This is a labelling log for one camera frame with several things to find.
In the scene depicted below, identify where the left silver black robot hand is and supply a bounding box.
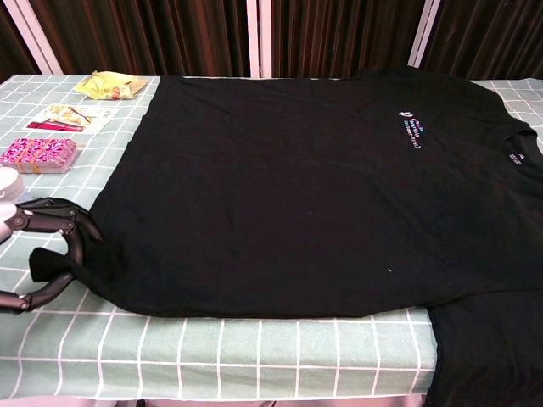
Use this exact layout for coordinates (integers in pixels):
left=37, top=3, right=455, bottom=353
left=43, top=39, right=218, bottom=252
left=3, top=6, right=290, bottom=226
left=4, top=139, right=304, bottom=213
left=0, top=197, right=104, bottom=315

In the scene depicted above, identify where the black T-shirt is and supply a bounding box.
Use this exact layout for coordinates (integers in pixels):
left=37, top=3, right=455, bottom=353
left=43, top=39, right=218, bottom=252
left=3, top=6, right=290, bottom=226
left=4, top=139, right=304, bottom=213
left=28, top=63, right=543, bottom=407

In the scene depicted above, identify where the white plastic jar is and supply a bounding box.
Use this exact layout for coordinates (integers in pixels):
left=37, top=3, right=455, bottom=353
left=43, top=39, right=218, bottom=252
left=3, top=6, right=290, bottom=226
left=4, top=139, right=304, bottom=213
left=0, top=166, right=31, bottom=203

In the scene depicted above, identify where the pink patterned card deck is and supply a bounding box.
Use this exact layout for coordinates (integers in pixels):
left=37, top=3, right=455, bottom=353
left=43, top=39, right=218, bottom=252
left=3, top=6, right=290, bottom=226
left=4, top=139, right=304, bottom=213
left=0, top=137, right=81, bottom=175

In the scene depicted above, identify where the printed picture card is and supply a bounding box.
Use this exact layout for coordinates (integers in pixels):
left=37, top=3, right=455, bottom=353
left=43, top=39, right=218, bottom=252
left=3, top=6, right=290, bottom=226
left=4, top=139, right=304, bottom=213
left=20, top=103, right=121, bottom=136

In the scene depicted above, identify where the yellow green snack packet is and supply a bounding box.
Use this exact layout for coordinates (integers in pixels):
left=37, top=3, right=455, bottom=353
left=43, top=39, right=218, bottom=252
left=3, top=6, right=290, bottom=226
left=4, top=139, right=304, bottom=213
left=73, top=70, right=148, bottom=102

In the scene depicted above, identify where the black pleated curtain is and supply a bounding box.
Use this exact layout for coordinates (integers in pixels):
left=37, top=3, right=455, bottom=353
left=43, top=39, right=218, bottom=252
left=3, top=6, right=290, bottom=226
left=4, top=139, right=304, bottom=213
left=0, top=0, right=42, bottom=84
left=417, top=0, right=543, bottom=81
left=29, top=0, right=251, bottom=78
left=270, top=0, right=428, bottom=81

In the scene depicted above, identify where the green white checked tablecloth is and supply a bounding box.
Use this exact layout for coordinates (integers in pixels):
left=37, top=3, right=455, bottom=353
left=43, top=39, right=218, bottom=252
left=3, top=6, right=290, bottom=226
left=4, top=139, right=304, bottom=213
left=0, top=74, right=543, bottom=402

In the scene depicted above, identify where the white metal frame post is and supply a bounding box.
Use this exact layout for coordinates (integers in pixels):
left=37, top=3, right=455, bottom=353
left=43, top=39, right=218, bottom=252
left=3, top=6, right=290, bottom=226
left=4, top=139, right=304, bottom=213
left=8, top=0, right=67, bottom=76
left=247, top=0, right=272, bottom=79
left=405, top=0, right=442, bottom=81

